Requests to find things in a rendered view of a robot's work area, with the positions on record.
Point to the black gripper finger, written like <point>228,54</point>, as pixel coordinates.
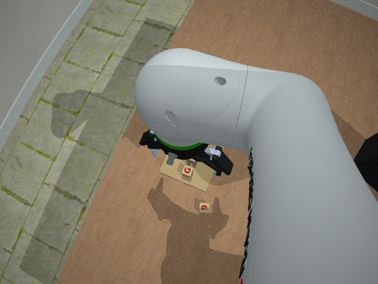
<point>217,160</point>
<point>148,138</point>

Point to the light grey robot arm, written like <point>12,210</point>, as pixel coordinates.
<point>312,217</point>

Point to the beige square mat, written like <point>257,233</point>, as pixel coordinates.
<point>200,178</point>

